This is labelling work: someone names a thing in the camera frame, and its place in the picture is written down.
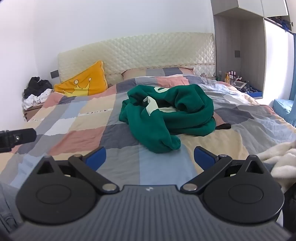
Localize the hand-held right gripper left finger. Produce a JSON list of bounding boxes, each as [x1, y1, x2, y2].
[[35, 146, 120, 194]]

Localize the patchwork duvet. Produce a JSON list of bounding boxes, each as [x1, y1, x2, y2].
[[0, 75, 296, 188]]

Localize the white clothes pile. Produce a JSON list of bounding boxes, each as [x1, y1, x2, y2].
[[22, 88, 54, 110]]

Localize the blue chair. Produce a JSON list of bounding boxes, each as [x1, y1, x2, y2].
[[272, 98, 296, 128]]

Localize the white fluffy blanket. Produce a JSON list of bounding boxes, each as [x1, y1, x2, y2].
[[257, 140, 296, 186]]

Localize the blue clothes on shelf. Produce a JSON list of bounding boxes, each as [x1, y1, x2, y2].
[[266, 15, 292, 33]]

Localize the person's grey jeans leg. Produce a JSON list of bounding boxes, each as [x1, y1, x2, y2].
[[0, 182, 26, 234]]

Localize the green zip hoodie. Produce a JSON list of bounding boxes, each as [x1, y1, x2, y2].
[[119, 84, 216, 154]]

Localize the patchwork pillow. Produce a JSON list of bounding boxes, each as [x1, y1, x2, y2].
[[122, 67, 195, 80]]

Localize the cream quilted headboard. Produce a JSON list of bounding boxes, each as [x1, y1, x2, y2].
[[57, 32, 216, 92]]

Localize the yellow crown pillow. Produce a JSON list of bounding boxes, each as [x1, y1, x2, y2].
[[54, 60, 108, 97]]

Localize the blue tray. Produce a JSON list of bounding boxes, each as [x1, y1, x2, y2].
[[245, 87, 263, 100]]

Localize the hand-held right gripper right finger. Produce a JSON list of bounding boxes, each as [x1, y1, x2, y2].
[[181, 146, 270, 194]]

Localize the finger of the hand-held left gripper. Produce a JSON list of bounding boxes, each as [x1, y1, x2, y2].
[[0, 128, 37, 153]]

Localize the blue curtain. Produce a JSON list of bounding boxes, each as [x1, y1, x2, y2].
[[289, 32, 296, 102]]

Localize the wooden nightstand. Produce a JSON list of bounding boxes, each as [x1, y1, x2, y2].
[[23, 103, 45, 122]]

